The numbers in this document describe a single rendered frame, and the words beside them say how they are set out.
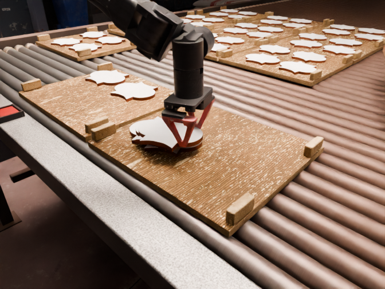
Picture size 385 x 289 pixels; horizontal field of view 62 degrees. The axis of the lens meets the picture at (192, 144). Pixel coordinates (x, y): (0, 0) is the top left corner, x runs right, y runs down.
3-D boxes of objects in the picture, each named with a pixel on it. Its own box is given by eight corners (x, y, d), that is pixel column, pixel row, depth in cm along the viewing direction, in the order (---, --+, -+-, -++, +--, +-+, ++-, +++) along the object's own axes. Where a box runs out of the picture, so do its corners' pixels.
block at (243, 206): (233, 227, 51) (234, 214, 49) (224, 221, 52) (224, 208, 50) (254, 208, 54) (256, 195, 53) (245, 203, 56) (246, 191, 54)
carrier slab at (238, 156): (228, 238, 51) (229, 231, 50) (87, 147, 75) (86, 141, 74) (323, 152, 73) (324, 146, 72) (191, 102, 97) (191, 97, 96)
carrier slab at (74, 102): (86, 143, 76) (85, 137, 76) (19, 96, 101) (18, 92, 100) (189, 101, 98) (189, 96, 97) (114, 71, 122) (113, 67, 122)
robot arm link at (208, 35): (132, 48, 60) (150, 6, 55) (155, 35, 69) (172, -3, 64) (186, 84, 60) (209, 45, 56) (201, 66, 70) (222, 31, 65)
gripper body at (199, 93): (213, 95, 67) (213, 60, 63) (194, 115, 59) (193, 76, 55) (184, 91, 69) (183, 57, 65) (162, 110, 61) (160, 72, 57)
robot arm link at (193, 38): (167, 36, 56) (198, 38, 54) (179, 28, 61) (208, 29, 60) (169, 75, 59) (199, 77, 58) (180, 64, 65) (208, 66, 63)
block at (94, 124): (89, 135, 76) (86, 125, 75) (85, 132, 77) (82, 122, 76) (110, 127, 80) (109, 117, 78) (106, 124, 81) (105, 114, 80)
